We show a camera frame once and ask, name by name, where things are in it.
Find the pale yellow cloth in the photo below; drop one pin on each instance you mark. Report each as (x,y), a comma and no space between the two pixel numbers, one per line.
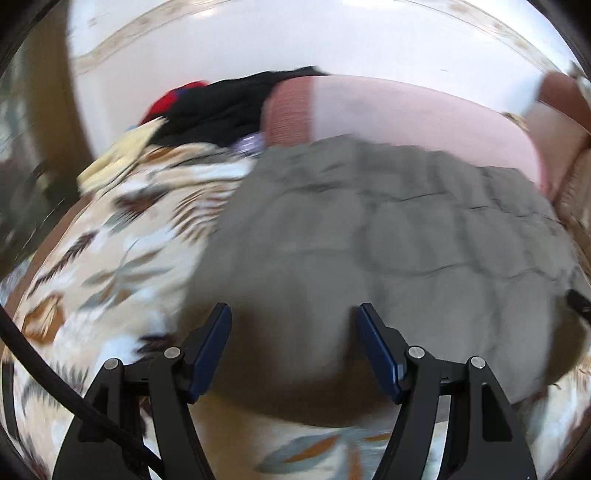
(120,154)

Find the leaf print blanket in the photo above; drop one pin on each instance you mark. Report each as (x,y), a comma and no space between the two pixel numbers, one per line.
(115,277)

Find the grey hooded puffer jacket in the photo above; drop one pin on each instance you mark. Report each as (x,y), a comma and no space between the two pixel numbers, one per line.
(369,258)

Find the pink cushion with brown band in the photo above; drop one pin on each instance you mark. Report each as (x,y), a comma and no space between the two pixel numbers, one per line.
(392,110)

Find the red cloth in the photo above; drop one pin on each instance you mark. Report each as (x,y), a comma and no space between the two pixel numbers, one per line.
(164,104)

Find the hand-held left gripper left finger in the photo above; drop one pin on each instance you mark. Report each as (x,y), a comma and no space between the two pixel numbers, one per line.
(213,344)

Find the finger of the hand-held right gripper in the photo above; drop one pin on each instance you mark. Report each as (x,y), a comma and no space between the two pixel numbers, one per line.
(581,303)

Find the pale purple cloth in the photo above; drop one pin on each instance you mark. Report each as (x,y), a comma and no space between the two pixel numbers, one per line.
(247,144)

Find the white patterned cloth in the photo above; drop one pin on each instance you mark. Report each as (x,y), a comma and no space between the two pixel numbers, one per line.
(582,76)

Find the black cloth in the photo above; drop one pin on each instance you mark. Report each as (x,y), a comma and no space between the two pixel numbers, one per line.
(221,106)

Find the striped beige cushion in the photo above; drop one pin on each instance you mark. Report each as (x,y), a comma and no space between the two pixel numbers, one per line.
(577,194)

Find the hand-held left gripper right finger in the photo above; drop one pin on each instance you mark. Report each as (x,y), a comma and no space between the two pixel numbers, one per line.
(378,346)

